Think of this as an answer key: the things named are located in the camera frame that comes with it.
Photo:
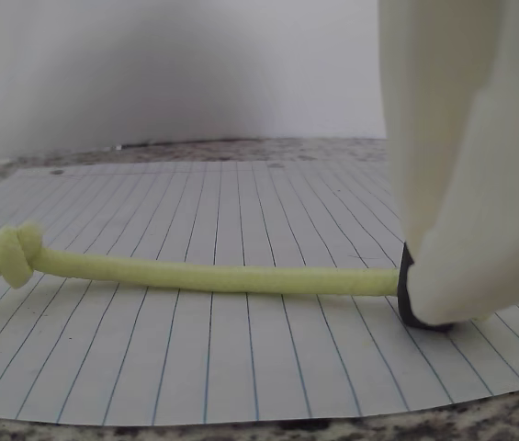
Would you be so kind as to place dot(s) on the lined white paper sheet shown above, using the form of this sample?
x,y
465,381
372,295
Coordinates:
x,y
195,358

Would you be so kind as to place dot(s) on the black hex nut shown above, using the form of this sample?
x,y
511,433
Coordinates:
x,y
404,285

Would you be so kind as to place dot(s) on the gripper white left finger with green pad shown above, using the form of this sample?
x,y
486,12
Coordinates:
x,y
433,92

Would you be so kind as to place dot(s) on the gripper white right finger with green pad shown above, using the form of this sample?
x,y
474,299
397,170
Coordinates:
x,y
507,206

